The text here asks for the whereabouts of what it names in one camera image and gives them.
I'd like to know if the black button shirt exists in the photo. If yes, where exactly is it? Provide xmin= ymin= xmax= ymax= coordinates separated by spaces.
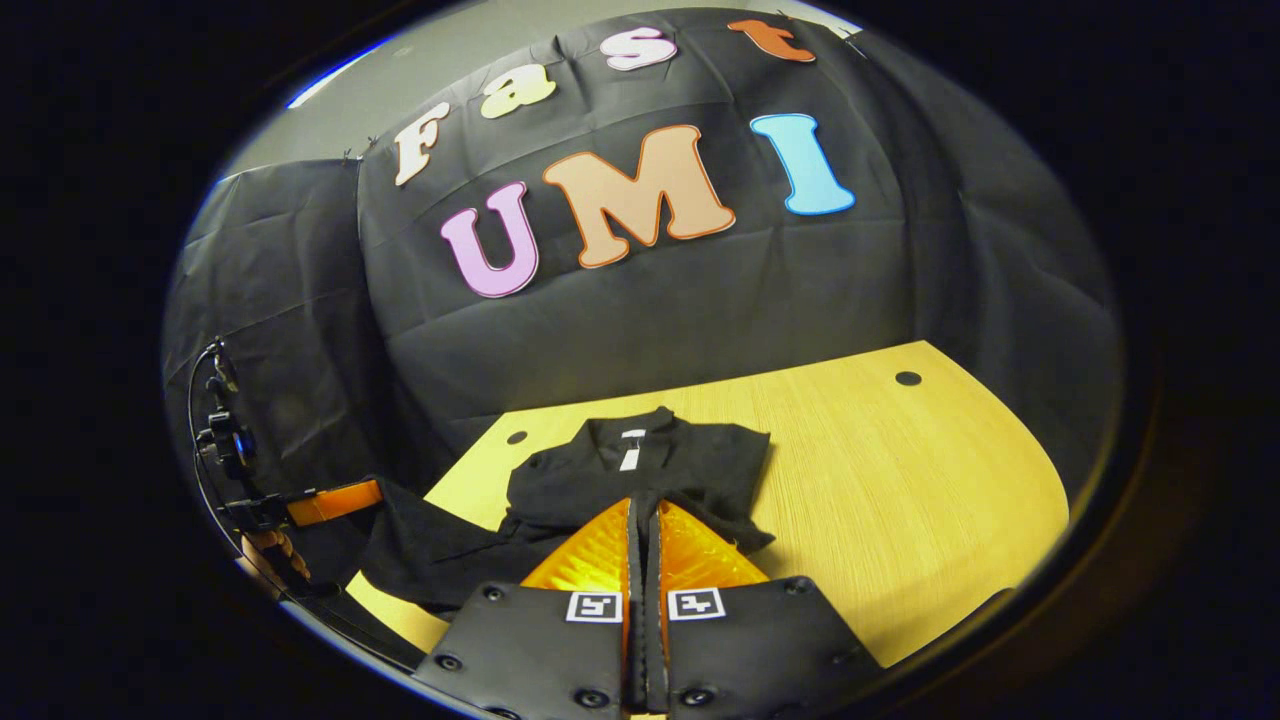
xmin=355 ymin=405 xmax=776 ymax=616

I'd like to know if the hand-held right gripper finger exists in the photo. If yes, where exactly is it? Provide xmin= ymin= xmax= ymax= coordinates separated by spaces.
xmin=646 ymin=497 xmax=886 ymax=717
xmin=412 ymin=497 xmax=649 ymax=717

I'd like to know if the black backdrop cloth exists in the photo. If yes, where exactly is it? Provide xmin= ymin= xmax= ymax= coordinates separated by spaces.
xmin=160 ymin=8 xmax=1126 ymax=661

